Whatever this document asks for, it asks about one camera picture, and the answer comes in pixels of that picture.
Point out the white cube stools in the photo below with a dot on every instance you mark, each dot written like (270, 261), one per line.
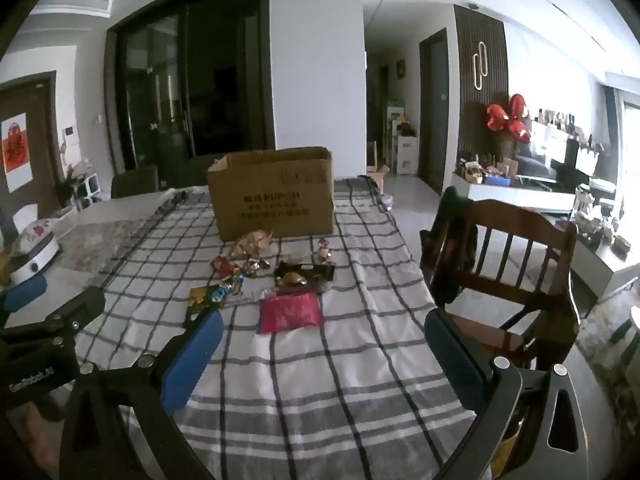
(90, 190)

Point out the side table with figurines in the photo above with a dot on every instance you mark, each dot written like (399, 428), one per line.
(600, 250)

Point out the dark upholstered chair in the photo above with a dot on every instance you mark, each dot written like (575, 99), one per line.
(135, 182)

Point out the brown cardboard box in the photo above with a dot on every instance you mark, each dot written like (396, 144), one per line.
(270, 195)

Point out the small pink wrapped snack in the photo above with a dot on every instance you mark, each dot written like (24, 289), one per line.
(325, 250)

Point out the looped wall lamp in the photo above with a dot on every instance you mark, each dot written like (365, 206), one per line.
(482, 65)

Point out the black snack packet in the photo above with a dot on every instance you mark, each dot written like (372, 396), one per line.
(295, 282)

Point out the dark cloth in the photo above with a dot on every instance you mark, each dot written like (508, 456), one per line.
(450, 240)

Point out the black cracker packet blue label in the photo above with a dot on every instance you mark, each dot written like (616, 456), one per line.
(320, 271)

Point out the checked tablecloth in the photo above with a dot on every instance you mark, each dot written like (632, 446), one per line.
(310, 385)

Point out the pale green wrapped candy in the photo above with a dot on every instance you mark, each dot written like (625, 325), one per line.
(298, 259)

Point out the white sideboard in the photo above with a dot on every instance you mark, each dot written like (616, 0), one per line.
(515, 197)

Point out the wooden chair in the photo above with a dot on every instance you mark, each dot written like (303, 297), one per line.
(530, 260)

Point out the red white snack packet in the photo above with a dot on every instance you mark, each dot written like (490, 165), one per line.
(223, 265)

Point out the grey patterned table mat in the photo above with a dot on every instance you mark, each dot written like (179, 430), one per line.
(110, 240)

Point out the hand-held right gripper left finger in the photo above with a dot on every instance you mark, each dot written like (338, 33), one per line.
(192, 360)

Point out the black sliding glass door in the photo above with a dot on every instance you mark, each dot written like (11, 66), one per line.
(200, 75)

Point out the small cardboard box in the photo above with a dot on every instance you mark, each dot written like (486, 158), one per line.
(378, 177)

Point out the ceiling air vent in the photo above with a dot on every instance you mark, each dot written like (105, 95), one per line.
(70, 6)

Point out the dark interior door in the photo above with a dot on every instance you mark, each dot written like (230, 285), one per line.
(434, 110)

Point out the flower bouquet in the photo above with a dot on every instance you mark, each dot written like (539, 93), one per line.
(75, 175)

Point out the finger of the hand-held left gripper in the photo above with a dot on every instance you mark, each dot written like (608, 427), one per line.
(80, 310)
(25, 292)

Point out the white shelf unit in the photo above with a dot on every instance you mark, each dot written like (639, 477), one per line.
(406, 155)

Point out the red balloons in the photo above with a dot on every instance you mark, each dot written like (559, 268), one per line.
(507, 117)

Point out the white tissue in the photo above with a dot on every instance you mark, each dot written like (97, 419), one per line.
(25, 216)

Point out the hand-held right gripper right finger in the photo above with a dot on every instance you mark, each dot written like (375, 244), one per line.
(450, 360)

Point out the floral cloth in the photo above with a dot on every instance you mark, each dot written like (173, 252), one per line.
(32, 235)

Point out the colourful snack packet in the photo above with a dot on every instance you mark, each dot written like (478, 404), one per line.
(205, 301)

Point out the brown entry door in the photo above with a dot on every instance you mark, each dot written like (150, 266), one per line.
(42, 120)

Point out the white intercom panel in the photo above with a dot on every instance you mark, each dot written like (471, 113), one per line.
(71, 136)

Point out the red paper poster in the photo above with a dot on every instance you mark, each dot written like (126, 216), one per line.
(15, 152)

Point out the white round appliance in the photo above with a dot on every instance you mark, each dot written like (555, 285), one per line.
(32, 267)

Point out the pink snack packet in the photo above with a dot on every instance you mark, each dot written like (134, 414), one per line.
(290, 312)

